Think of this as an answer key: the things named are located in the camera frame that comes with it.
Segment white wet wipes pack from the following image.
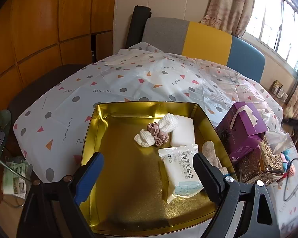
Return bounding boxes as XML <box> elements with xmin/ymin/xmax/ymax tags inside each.
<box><xmin>158</xmin><ymin>144</ymin><xmax>203</xmax><ymax>203</ymax></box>

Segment beige knit cloth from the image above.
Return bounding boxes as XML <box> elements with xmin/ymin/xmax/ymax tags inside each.
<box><xmin>202</xmin><ymin>141</ymin><xmax>229</xmax><ymax>176</ymax></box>

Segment white waffle cloth with scrunchie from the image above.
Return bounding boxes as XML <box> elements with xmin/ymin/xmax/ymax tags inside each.
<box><xmin>134</xmin><ymin>113</ymin><xmax>179</xmax><ymax>148</ymax></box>

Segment gold metal tin tray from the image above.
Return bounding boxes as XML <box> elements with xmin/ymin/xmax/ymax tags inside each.
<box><xmin>80</xmin><ymin>102</ymin><xmax>235</xmax><ymax>237</ymax></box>

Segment ornate gold tissue box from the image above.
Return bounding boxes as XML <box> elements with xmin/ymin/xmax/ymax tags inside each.
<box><xmin>237</xmin><ymin>136</ymin><xmax>284</xmax><ymax>186</ymax></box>

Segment patterned white bed cover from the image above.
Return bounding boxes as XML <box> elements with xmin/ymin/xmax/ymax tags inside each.
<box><xmin>13</xmin><ymin>41</ymin><xmax>298</xmax><ymax>238</ymax></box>

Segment white foam block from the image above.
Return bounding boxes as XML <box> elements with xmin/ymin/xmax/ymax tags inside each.
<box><xmin>170</xmin><ymin>115</ymin><xmax>195</xmax><ymax>147</ymax></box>

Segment purple tissue box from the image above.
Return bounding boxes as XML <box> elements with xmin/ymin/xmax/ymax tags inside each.
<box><xmin>216</xmin><ymin>102</ymin><xmax>268</xmax><ymax>163</ymax></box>

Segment green paper packets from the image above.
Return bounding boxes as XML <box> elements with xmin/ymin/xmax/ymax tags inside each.
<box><xmin>2</xmin><ymin>156</ymin><xmax>33</xmax><ymax>199</ymax></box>

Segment blue plush doll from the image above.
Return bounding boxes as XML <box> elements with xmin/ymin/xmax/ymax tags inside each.
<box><xmin>278</xmin><ymin>147</ymin><xmax>298</xmax><ymax>183</ymax></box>

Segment clear plastic bag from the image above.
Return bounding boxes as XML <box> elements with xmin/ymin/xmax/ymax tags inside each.
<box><xmin>265</xmin><ymin>124</ymin><xmax>294</xmax><ymax>155</ymax></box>

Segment packets on desk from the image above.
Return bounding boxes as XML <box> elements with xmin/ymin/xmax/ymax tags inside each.
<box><xmin>270</xmin><ymin>80</ymin><xmax>288</xmax><ymax>102</ymax></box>

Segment grey yellow blue headboard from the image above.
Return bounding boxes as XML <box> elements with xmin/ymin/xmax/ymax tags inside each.
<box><xmin>142</xmin><ymin>17</ymin><xmax>265</xmax><ymax>82</ymax></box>

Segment wooden wardrobe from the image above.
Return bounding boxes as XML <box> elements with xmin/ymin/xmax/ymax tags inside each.
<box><xmin>0</xmin><ymin>0</ymin><xmax>115</xmax><ymax>110</ymax></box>

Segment window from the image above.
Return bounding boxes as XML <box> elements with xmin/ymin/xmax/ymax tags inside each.
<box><xmin>246</xmin><ymin>0</ymin><xmax>298</xmax><ymax>74</ymax></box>

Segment black rolled mat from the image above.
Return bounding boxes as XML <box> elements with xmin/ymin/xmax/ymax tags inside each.
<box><xmin>125</xmin><ymin>5</ymin><xmax>152</xmax><ymax>48</ymax></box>

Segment beige patterned curtain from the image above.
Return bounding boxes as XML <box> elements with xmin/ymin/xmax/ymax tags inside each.
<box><xmin>201</xmin><ymin>0</ymin><xmax>255</xmax><ymax>38</ymax></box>

